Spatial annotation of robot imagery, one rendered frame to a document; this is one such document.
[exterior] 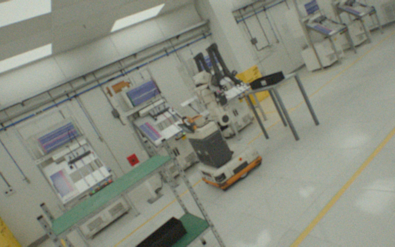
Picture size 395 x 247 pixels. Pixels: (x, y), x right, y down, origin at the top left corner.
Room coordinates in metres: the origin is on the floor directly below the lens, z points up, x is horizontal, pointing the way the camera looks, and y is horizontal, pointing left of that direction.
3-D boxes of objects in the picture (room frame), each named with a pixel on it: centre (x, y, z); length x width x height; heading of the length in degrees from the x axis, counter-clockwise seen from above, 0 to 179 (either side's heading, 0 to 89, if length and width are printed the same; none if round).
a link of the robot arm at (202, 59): (3.82, -0.42, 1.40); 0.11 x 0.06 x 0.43; 21
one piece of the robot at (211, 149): (3.43, 0.02, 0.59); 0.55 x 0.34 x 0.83; 21
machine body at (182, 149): (4.84, 0.75, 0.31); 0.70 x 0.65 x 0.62; 117
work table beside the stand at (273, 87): (3.86, -1.12, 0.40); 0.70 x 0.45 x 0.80; 21
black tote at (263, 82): (3.85, -1.10, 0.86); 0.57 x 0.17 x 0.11; 21
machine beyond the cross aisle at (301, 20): (7.14, -3.69, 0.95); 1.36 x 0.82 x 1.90; 27
